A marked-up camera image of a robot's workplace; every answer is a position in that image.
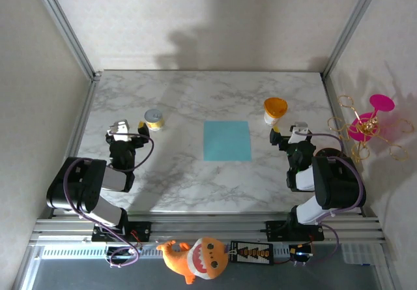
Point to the light blue paper sheet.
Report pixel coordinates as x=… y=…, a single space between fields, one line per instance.
x=227 y=141

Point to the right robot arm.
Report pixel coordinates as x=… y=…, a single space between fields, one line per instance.
x=339 y=185

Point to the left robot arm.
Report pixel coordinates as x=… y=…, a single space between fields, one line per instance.
x=81 y=185

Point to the small tin can yellow label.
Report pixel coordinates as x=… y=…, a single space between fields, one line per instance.
x=153 y=116

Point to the white cup with orange lid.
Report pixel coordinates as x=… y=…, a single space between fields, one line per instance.
x=275 y=106

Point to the black power adapter module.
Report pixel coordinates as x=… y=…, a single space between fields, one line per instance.
x=119 y=252
x=301 y=254

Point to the pink plastic wine glass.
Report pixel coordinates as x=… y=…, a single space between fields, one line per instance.
x=382 y=102

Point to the clear plastic organizer box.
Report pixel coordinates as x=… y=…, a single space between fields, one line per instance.
x=358 y=254

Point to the orange shark plush toy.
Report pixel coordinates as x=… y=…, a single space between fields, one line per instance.
x=195 y=260

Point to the aluminium side rail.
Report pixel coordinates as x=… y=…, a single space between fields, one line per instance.
x=328 y=88
x=86 y=107

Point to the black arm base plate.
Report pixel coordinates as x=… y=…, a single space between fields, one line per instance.
x=143 y=231
x=277 y=231

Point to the aluminium rail bed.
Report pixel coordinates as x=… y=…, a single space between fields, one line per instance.
x=208 y=229

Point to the aluminium frame post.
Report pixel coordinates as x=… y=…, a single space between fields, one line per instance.
x=352 y=26
x=66 y=26

